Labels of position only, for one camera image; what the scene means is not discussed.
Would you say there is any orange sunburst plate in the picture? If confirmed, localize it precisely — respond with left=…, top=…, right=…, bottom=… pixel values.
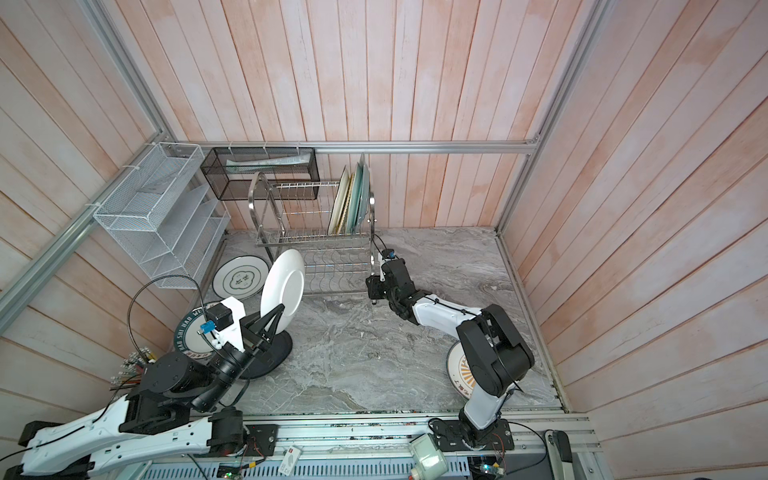
left=446, top=342, right=476, bottom=400
left=260, top=249, right=305, bottom=333

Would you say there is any steel wire dish rack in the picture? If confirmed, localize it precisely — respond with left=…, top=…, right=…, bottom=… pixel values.
left=248, top=174, right=379, bottom=295

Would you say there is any grey green plate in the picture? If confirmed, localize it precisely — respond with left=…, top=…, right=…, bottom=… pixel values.
left=351, top=154, right=370, bottom=233

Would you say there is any cream floral plate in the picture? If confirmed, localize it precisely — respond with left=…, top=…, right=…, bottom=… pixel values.
left=327, top=167, right=350, bottom=235

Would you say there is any light teal flower plate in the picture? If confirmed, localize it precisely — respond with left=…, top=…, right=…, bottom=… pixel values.
left=345, top=162, right=364, bottom=234

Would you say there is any yellow woven plate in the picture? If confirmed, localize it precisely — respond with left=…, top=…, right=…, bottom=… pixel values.
left=336, top=180, right=353, bottom=235

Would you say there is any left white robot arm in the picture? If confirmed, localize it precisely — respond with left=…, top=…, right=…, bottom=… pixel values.
left=5, top=304, right=285, bottom=479

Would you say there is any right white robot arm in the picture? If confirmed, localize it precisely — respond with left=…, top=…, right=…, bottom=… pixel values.
left=366, top=249, right=535, bottom=442

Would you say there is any dark navy plate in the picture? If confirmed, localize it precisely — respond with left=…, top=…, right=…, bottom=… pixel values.
left=240, top=331, right=293, bottom=380

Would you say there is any white plate black clover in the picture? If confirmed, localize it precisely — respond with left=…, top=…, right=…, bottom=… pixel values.
left=212, top=255, right=270, bottom=299

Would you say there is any green rim lettered plate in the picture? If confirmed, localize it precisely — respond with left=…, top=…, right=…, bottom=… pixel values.
left=173, top=307, right=213, bottom=361

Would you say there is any red pencil holder cup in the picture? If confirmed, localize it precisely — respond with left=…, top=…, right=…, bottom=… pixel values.
left=110, top=348, right=157, bottom=390

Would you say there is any white green device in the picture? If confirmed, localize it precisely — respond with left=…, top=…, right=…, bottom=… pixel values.
left=408, top=434, right=448, bottom=480

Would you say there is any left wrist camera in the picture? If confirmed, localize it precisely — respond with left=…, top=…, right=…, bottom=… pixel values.
left=199, top=296, right=245, bottom=352

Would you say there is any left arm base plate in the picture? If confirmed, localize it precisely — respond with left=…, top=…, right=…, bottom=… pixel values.
left=230, top=424, right=279, bottom=458

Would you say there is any white wire wall shelf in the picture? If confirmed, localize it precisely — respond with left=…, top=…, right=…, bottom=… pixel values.
left=94, top=143, right=230, bottom=290

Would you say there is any black mesh wall basket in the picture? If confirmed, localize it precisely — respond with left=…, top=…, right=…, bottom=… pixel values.
left=201, top=146, right=320, bottom=201

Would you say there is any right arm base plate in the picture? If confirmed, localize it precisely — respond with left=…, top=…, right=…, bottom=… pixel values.
left=427, top=418, right=514, bottom=452

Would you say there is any aluminium frame rail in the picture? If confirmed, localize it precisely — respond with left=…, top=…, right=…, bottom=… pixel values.
left=1, top=1, right=615, bottom=332

